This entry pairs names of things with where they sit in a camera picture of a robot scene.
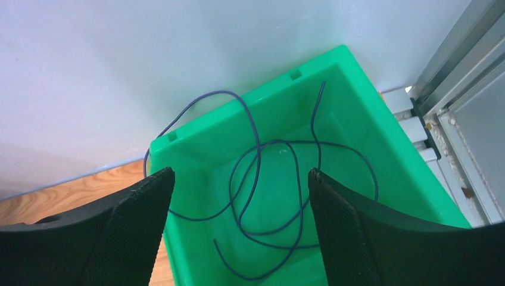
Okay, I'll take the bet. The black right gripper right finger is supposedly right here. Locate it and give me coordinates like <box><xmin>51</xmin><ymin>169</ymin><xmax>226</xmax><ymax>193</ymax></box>
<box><xmin>308</xmin><ymin>169</ymin><xmax>504</xmax><ymax>285</ymax></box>

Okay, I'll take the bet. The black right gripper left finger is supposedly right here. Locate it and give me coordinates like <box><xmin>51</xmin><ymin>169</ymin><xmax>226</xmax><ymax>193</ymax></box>
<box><xmin>1</xmin><ymin>167</ymin><xmax>175</xmax><ymax>285</ymax></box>

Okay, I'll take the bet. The green plastic bin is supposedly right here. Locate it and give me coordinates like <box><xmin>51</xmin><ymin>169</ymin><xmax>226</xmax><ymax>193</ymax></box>
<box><xmin>150</xmin><ymin>46</ymin><xmax>469</xmax><ymax>285</ymax></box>

